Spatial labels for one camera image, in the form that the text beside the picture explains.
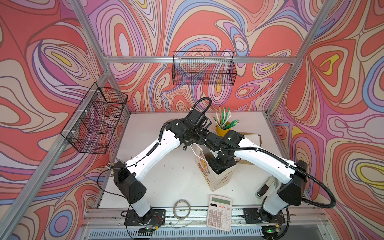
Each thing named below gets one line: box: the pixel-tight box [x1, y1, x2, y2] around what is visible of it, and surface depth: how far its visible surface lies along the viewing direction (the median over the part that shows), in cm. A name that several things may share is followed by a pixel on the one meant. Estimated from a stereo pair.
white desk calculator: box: [206, 194, 233, 232], surface depth 75 cm
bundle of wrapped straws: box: [212, 106, 240, 130], surface depth 100 cm
